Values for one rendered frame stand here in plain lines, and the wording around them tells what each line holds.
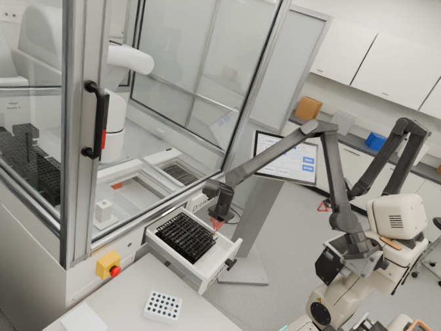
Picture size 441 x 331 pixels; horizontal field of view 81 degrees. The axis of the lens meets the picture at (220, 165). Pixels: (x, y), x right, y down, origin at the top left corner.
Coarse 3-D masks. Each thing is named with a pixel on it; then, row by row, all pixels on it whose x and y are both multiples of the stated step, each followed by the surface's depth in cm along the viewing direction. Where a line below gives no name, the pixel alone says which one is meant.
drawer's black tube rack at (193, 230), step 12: (180, 216) 124; (156, 228) 112; (168, 228) 114; (180, 228) 117; (192, 228) 119; (204, 228) 122; (168, 240) 112; (180, 240) 110; (192, 240) 112; (204, 240) 115; (180, 252) 109; (192, 252) 111; (204, 252) 113; (192, 264) 106
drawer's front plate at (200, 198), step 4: (196, 196) 136; (200, 196) 137; (204, 196) 142; (192, 200) 133; (196, 200) 135; (200, 200) 140; (204, 200) 145; (208, 200) 151; (192, 204) 134; (196, 204) 138; (200, 204) 143; (204, 204) 148; (188, 208) 135; (192, 208) 136; (196, 208) 141; (192, 212) 139
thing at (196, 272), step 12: (168, 216) 124; (192, 216) 127; (144, 240) 112; (156, 240) 108; (216, 240) 124; (228, 240) 120; (168, 252) 106; (216, 252) 119; (180, 264) 104; (204, 264) 112; (192, 276) 102
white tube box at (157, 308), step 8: (152, 296) 96; (160, 296) 98; (168, 296) 98; (152, 304) 94; (160, 304) 95; (168, 304) 97; (176, 304) 97; (144, 312) 91; (152, 312) 92; (160, 312) 93; (168, 312) 93; (176, 312) 96; (160, 320) 93; (168, 320) 92; (176, 320) 92
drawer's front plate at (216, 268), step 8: (240, 240) 117; (232, 248) 112; (224, 256) 107; (232, 256) 118; (216, 264) 102; (224, 264) 110; (208, 272) 97; (216, 272) 102; (208, 280) 97; (200, 288) 99
